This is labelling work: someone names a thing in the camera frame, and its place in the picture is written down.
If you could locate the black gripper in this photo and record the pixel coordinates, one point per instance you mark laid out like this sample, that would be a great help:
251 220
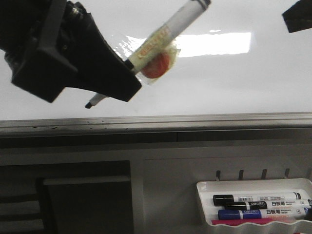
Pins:
29 32

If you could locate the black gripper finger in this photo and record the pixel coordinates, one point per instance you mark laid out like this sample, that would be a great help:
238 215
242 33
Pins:
299 16

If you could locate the black whiteboard marker with tape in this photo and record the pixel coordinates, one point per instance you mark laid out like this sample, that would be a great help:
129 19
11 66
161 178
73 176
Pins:
168 31

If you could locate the white whiteboard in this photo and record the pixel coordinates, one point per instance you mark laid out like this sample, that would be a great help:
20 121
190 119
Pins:
238 67

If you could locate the dark chair under board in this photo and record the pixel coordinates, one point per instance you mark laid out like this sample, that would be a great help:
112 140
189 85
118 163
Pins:
70 198

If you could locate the white plastic marker tray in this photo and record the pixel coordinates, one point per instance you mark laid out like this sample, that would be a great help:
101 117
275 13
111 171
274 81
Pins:
206 190

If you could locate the black capped marker top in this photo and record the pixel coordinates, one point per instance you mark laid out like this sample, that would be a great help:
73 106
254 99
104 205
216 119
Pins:
220 200

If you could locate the black capped marker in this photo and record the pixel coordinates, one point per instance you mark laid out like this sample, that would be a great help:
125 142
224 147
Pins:
258 205
220 200

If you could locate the black capped marker middle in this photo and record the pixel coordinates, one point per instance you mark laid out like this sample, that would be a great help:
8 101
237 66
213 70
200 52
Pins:
258 205

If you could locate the blue capped marker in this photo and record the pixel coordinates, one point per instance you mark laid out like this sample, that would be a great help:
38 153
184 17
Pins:
296 213

